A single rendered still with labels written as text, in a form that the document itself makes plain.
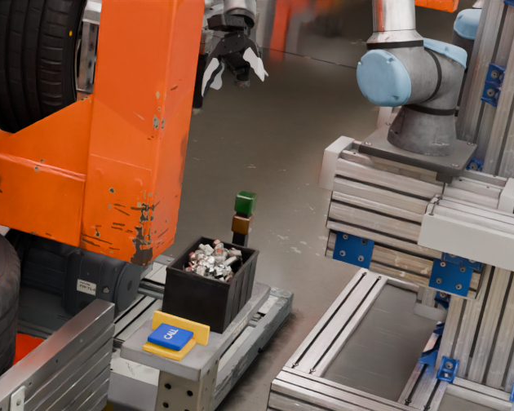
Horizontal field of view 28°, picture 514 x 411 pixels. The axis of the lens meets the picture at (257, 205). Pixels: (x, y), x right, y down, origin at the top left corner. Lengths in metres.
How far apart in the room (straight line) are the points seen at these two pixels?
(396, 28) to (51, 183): 0.79
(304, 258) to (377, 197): 1.39
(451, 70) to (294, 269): 1.51
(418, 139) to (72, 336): 0.84
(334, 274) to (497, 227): 1.48
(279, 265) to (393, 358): 1.00
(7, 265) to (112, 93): 0.42
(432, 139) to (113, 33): 0.70
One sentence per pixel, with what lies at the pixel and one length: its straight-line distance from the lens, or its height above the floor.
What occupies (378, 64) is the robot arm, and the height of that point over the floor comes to 1.01.
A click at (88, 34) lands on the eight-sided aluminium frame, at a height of 0.90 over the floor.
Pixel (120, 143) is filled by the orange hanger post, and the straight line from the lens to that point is 2.11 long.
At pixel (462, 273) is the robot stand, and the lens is 2.33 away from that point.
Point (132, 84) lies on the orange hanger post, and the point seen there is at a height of 0.91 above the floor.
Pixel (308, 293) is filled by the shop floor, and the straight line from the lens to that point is 3.38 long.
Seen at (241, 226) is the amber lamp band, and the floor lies 0.59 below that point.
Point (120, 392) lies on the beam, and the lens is 2.48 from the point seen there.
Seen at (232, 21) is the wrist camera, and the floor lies 1.01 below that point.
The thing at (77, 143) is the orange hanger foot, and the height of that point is 0.75.
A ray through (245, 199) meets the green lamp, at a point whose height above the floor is 0.65.
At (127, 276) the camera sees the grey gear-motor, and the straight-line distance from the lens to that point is 2.52.
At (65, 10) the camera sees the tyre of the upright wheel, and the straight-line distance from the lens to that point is 2.44.
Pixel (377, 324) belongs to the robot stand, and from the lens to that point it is 2.80.
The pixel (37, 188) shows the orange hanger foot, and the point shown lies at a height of 0.63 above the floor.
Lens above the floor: 1.45
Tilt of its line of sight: 21 degrees down
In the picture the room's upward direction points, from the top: 9 degrees clockwise
